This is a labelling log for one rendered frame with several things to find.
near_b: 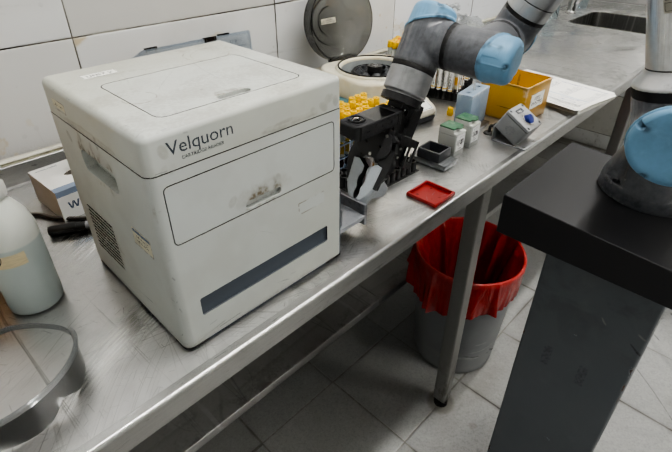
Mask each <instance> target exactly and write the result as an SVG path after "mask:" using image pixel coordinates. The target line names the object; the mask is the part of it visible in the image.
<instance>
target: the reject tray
mask: <svg viewBox="0 0 672 452"><path fill-rule="evenodd" d="M406 195H407V196H409V197H411V198H413V199H415V200H418V201H420V202H422V203H424V204H426V205H428V206H431V207H433V208H437V207H438V206H440V205H441V204H443V203H444V202H445V201H447V200H448V199H450V198H451V197H453V196H454V195H455V191H452V190H450V189H447V188H445V187H443V186H440V185H438V184H436V183H433V182H431V181H428V180H426V181H424V182H422V183H421V184H419V185H417V186H416V187H414V188H413V189H411V190H409V191H408V192H407V193H406Z"/></svg>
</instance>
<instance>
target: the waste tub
mask: <svg viewBox="0 0 672 452"><path fill-rule="evenodd" d="M552 79H553V77H550V76H546V75H541V74H537V73H533V72H529V71H524V70H520V69H518V70H517V73H516V74H515V76H514V77H513V79H512V81H511V82H510V83H508V84H507V85H503V86H500V85H496V84H492V83H483V82H482V83H481V84H483V85H488V86H490V88H489V94H488V100H487V105H486V111H485V115H487V116H490V117H493V118H497V119H501V118H502V116H503V115H504V114H505V113H506V112H507V111H508V110H510V109H511V108H513V107H515V106H517V105H519V104H523V105H524V106H525V107H526V108H527V109H528V110H529V111H530V112H531V113H532V114H533V115H534V116H535V117H537V116H539V115H541V114H543V113H544V110H545V106H546V101H547V97H548V93H549V89H550V85H551V81H552Z"/></svg>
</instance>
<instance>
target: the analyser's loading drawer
mask: <svg viewBox="0 0 672 452"><path fill-rule="evenodd" d="M340 195H341V202H340V234H341V233H343V232H345V231H346V230H348V229H349V228H351V227H353V226H354V225H356V224H358V223H361V224H363V225H365V224H366V221H367V204H365V203H363V202H361V201H359V200H357V199H355V198H353V197H351V196H349V195H347V194H345V193H343V192H341V191H340Z"/></svg>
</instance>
